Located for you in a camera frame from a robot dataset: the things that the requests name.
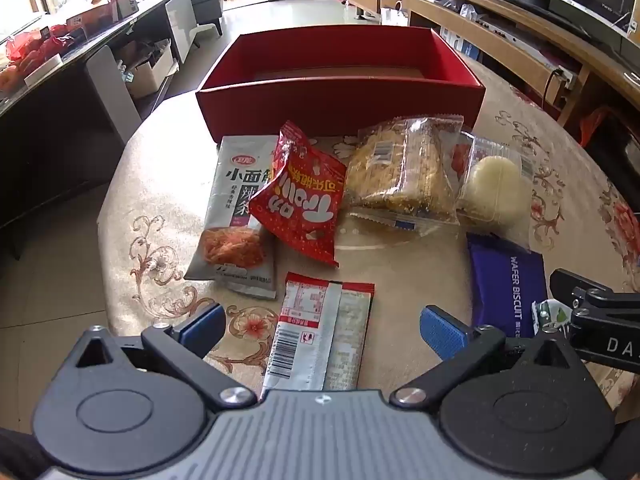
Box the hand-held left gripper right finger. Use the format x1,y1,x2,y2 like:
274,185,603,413
389,304,593,411

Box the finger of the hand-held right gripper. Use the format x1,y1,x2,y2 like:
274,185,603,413
549,269,615,307

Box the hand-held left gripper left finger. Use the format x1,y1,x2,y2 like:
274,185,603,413
64,302,258,411

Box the green and white small packet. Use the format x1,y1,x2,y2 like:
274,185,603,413
531,299,573,338

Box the purple wafer biscuit packet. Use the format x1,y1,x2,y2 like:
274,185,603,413
466,232,550,341

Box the gold foil snack packet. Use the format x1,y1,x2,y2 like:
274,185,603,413
260,272,376,393

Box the clear white pastry packet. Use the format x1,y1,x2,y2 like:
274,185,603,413
455,130,538,251

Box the grey spicy strip packet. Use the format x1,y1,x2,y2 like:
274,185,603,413
184,135,281,301

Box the red snack packet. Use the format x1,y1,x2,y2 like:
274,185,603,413
248,120,348,267

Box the clear crispy snack packet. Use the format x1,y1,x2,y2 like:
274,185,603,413
345,116,465,238

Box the red cardboard box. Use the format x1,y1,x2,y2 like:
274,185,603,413
195,27,487,137

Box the orange plastic bag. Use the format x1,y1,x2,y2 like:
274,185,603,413
580,107,626,148

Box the white power strip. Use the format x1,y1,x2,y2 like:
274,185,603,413
552,66,578,90

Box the silver media player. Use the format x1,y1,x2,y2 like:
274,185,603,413
475,15,556,68

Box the wooden TV stand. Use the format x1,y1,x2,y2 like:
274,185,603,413
347,0,640,128

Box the dark long side table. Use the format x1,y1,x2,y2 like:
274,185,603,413
0,0,196,261

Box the open cardboard box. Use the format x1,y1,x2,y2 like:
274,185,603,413
125,42,176,98

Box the white and blue box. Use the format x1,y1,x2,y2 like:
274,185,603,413
440,27,483,58

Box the white paper bag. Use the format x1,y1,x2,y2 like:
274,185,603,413
381,0,415,27

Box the grey sofa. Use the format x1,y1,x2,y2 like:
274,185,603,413
187,0,226,36

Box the red plastic bags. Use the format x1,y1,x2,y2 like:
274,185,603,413
5,25,76,63

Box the orange flat box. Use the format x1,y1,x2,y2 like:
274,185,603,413
65,0,118,31

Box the black power cable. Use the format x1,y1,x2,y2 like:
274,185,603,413
542,67,563,108

